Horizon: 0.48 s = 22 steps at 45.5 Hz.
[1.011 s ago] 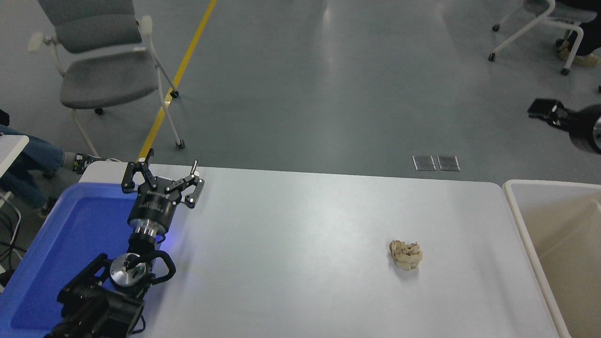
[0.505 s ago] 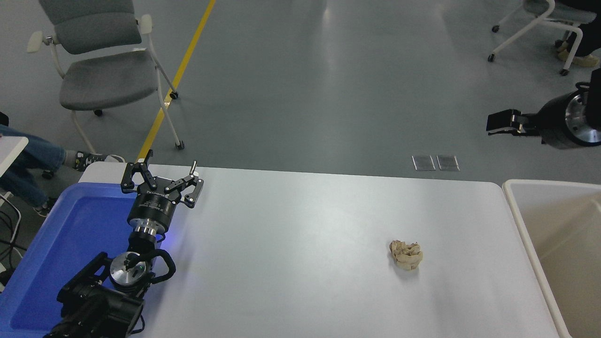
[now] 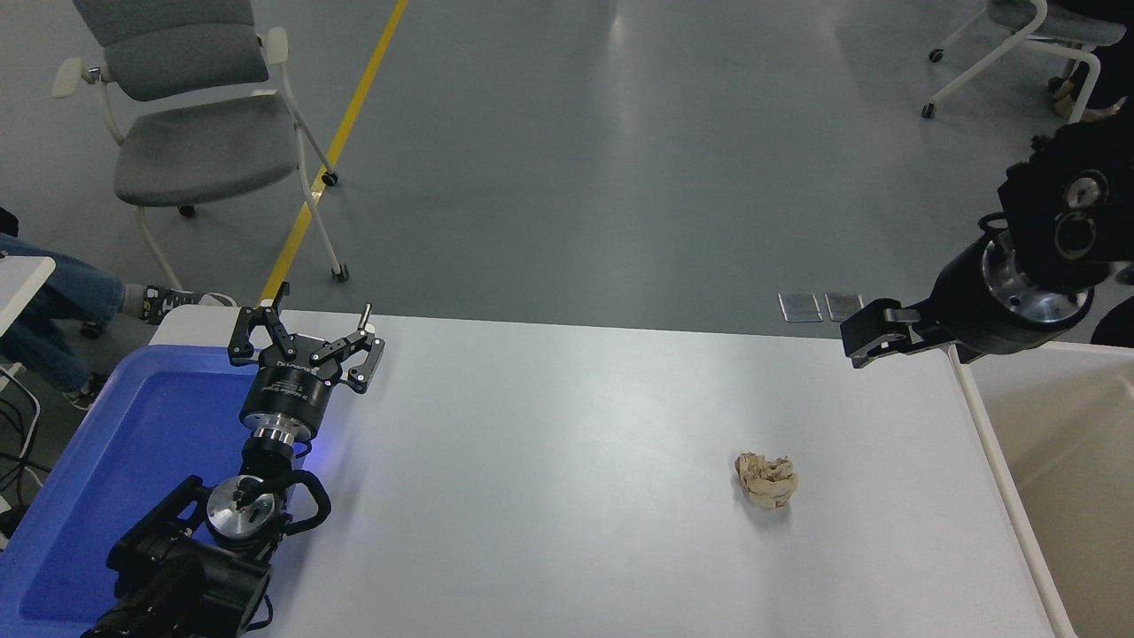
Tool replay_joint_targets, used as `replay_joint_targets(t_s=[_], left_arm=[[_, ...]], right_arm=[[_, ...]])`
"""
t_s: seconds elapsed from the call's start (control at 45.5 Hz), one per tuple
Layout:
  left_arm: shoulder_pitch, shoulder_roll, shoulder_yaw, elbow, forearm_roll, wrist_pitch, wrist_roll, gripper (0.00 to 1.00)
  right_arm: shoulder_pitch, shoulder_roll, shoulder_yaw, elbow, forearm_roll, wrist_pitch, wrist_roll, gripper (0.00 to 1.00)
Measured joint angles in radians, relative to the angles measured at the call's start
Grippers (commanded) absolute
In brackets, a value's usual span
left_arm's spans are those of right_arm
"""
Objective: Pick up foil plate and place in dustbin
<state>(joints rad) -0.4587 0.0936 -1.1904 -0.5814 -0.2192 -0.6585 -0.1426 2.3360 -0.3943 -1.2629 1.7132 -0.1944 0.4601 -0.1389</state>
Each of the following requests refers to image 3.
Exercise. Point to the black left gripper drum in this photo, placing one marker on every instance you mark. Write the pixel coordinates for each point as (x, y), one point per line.
(285, 394)

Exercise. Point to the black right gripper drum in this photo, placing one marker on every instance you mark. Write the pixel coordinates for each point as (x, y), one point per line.
(974, 310)

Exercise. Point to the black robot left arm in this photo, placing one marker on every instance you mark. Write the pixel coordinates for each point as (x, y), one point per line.
(177, 576)

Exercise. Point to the grey floor plate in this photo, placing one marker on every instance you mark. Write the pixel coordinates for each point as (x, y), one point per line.
(842, 306)
(799, 307)

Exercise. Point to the blue plastic tray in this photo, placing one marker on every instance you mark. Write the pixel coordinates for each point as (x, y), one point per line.
(133, 443)

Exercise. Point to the crumpled tan paper ball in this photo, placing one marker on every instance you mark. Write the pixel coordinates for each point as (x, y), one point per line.
(766, 480)

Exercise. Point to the large pale bin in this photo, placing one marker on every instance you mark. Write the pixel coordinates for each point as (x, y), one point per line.
(1081, 496)

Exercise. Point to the grey chair with armrests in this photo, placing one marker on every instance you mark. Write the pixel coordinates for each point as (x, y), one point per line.
(204, 146)

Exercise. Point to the small white table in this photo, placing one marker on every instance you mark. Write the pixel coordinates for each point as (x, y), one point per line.
(18, 283)

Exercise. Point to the yellow floor tape line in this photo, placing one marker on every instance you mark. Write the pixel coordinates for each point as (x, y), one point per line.
(360, 89)

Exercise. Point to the grey chair white frame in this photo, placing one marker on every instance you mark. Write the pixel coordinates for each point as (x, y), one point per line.
(1054, 22)

